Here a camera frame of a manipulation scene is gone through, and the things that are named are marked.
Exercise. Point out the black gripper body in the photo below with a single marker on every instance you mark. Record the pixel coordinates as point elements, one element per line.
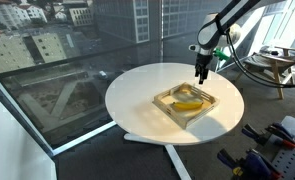
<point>203,60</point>

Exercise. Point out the yellow toy banana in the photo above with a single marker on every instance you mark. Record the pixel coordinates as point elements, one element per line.
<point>187,105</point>

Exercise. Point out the shallow wooden crate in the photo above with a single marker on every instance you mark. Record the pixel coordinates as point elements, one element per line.
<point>183,120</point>

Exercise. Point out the wooden lounge chair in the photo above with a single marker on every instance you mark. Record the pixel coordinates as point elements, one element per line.
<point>270,61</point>

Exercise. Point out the round white table top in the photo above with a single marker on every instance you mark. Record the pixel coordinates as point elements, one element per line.
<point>137,100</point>

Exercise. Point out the white table base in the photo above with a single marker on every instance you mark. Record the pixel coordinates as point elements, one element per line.
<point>177,160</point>

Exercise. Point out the perforated workbench top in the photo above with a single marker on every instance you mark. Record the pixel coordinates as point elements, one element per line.
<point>293,160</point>

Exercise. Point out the white floor baseboard strip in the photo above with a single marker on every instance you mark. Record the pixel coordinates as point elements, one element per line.
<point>83,138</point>

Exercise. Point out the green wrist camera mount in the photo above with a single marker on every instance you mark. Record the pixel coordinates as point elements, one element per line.
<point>221,54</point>

